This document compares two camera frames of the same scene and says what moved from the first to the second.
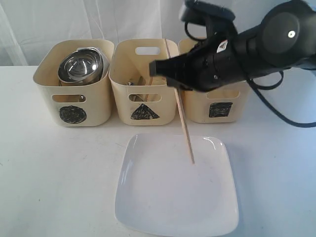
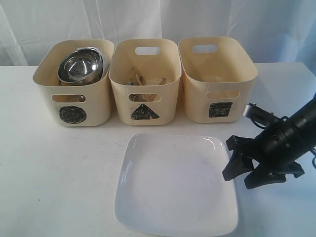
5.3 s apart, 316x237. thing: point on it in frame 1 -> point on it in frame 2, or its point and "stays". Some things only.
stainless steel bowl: [84, 66] stays
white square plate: [160, 192] stays
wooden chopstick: [183, 114] -> [139, 81]
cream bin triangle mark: [138, 98] stays
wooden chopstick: [147, 95] -> [163, 82]
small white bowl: [105, 60] stays
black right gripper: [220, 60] -> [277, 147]
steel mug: [80, 98] stays
